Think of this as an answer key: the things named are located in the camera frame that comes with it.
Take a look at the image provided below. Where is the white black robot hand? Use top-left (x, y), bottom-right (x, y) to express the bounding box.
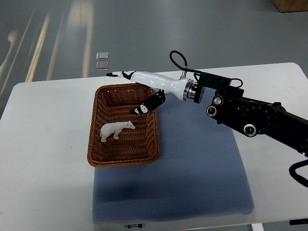
top-left (106, 71), bottom-right (194, 115)

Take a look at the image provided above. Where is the white bear figurine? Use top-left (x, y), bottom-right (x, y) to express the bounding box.
top-left (100, 121), bottom-right (135, 142)

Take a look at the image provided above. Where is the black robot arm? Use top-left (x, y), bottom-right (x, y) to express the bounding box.
top-left (188, 70), bottom-right (308, 156)

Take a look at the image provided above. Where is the brown wicker basket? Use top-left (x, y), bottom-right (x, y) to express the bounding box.
top-left (87, 84), bottom-right (160, 167)

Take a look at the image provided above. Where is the lower clear floor tile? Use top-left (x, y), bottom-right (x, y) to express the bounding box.
top-left (96, 61), bottom-right (109, 71)

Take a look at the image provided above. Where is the clear floor tile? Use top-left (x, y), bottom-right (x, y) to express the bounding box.
top-left (96, 51), bottom-right (109, 60)
top-left (96, 61), bottom-right (109, 71)

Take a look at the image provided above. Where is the blue quilted mat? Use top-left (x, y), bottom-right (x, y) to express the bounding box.
top-left (92, 90), bottom-right (254, 225)

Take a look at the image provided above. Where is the upper clear floor tile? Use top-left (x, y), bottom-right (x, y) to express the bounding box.
top-left (96, 51), bottom-right (109, 60)

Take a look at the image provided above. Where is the wooden box corner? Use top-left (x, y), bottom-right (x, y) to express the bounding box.
top-left (272, 0), bottom-right (308, 13)

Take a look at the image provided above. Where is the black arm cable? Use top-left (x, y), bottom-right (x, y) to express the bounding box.
top-left (169, 50), bottom-right (200, 75)

